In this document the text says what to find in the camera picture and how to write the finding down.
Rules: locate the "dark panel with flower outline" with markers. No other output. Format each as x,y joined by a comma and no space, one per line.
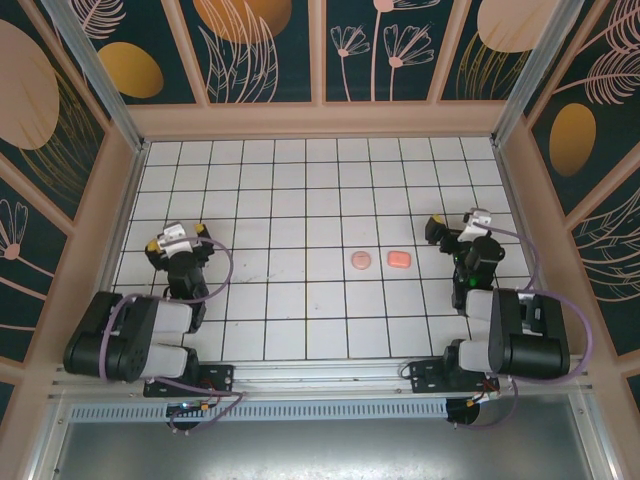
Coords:
25,280

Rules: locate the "dark panel with orange sun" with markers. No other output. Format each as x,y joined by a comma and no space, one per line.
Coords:
240,50

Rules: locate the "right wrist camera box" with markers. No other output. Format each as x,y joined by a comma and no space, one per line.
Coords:
477,220

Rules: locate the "dark panel with yellow oval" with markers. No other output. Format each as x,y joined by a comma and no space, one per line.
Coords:
572,140
130,70

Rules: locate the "dark panel with beige oval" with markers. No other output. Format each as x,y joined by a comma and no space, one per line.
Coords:
30,100

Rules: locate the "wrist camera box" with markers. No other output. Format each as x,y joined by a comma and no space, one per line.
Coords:
477,220
175,237

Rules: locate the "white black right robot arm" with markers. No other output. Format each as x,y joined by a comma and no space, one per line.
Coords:
535,350

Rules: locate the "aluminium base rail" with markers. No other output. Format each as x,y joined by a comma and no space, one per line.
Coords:
320,377

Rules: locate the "dark panel with beige circle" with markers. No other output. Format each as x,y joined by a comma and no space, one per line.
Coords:
480,75

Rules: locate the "dark panel with pink flowers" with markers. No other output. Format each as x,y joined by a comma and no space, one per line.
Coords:
370,75

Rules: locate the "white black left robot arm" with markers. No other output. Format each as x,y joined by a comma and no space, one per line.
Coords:
100,345

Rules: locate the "pink earbud charging case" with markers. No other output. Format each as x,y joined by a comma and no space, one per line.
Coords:
399,258

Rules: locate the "dark panel with feather outlines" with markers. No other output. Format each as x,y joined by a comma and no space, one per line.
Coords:
610,270

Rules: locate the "aluminium table side rail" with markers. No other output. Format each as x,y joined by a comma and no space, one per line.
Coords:
522,225
128,200

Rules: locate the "round pink puck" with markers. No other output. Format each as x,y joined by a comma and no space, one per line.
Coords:
361,260

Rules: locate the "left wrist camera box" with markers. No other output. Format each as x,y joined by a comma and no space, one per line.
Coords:
175,237

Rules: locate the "grey metal sheet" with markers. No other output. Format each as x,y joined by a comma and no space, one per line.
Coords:
320,450

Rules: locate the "aluminium corner post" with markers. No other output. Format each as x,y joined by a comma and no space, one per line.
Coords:
530,75
106,85

